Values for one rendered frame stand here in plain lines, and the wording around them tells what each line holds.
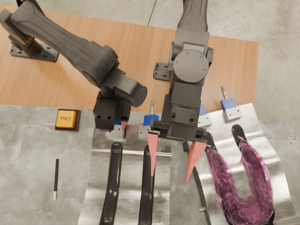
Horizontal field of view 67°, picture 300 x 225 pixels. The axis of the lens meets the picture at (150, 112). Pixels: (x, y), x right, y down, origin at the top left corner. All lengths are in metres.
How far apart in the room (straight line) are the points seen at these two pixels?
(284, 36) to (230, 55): 1.24
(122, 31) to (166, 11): 1.12
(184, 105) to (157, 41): 0.66
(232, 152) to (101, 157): 0.43
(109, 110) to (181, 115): 0.26
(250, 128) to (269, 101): 1.07
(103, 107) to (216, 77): 0.52
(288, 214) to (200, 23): 0.63
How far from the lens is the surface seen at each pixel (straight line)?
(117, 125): 0.71
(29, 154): 0.95
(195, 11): 0.51
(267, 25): 2.20
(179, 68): 0.37
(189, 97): 0.35
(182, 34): 0.48
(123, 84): 0.53
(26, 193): 0.94
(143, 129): 0.72
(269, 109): 1.89
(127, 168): 0.75
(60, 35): 0.56
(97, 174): 0.76
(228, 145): 0.81
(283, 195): 0.85
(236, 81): 0.95
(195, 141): 0.41
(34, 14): 0.61
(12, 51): 1.11
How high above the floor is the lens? 1.62
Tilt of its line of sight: 75 degrees down
